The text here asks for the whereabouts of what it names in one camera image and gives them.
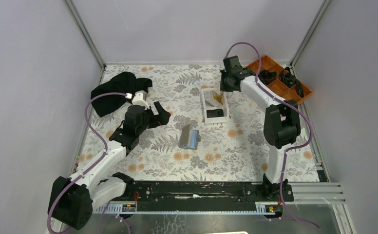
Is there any gold credit card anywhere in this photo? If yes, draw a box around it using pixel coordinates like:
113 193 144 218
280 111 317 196
212 91 224 104

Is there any grey blue card holder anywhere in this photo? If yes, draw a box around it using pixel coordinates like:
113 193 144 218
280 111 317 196
178 124 201 150

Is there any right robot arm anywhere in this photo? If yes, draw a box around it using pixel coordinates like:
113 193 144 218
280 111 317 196
220 56 301 201

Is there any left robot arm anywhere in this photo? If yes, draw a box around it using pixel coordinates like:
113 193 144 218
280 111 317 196
47 101 171 233

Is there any stack of cards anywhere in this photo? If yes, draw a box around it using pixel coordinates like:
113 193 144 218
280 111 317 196
204 91 220 107

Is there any white plastic card box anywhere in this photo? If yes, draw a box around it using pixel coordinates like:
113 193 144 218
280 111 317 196
201 88 229 124

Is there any dark blue rolled tie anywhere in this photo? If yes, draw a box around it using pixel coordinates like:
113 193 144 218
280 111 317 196
258 70 277 85

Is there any black cloth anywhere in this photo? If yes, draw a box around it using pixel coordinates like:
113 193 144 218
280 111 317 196
91 72 152 117

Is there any orange wooden divider tray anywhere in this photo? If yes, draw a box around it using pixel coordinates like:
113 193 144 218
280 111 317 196
246 55 313 104

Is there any floral table mat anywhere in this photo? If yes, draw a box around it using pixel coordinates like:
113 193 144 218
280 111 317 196
76 64 321 182

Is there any black orange rolled tie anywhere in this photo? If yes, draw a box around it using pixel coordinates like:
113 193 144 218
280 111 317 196
279 67 304 98

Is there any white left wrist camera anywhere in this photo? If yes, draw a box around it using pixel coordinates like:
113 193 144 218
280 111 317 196
132 90 150 110

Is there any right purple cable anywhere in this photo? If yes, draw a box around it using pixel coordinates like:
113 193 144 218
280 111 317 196
225 42 321 232

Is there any purple cable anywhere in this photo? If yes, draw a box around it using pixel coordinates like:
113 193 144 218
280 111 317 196
47 92 132 234
225 42 321 232

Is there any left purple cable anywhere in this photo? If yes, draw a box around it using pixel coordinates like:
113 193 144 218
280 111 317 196
47 92 132 234

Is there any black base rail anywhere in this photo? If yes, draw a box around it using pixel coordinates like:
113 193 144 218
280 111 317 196
113 181 294 213

